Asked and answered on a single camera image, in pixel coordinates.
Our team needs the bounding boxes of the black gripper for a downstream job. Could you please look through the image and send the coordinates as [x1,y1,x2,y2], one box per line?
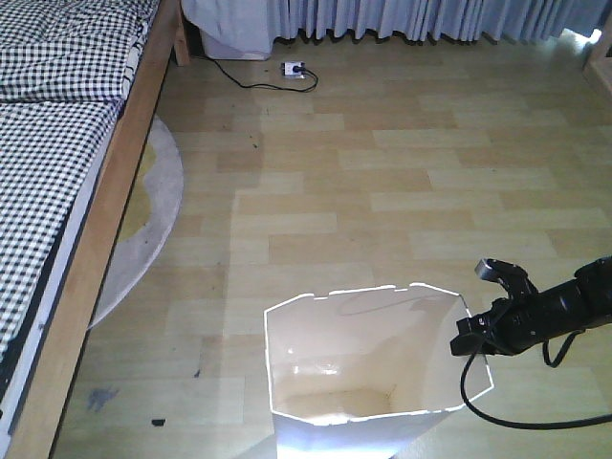
[449,288,555,357]

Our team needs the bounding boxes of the white trash bin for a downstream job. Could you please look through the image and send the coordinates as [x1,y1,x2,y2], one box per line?
[264,282,493,458]

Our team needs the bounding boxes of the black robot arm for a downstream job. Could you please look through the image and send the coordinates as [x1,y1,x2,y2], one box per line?
[450,256,611,357]

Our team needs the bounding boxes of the white curtain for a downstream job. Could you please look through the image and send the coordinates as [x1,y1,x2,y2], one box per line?
[182,0,611,59]

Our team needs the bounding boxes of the white floor power socket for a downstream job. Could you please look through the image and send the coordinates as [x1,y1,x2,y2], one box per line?
[280,61,305,78]

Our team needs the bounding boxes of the round grey yellow rug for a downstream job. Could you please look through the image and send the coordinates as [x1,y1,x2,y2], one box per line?
[88,116,185,329]

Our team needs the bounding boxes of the black white checkered bedding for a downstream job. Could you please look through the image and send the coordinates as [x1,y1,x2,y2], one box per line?
[1,1,158,348]

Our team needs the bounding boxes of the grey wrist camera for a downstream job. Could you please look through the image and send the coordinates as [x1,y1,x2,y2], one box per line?
[474,258,528,290]

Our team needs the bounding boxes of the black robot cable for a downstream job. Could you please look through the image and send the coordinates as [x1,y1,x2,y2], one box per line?
[460,329,612,428]

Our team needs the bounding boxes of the black floor power cord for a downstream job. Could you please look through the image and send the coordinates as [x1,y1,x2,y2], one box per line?
[193,53,319,94]

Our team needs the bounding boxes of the wooden bed frame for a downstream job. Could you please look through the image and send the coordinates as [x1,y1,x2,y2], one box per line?
[5,1,189,458]

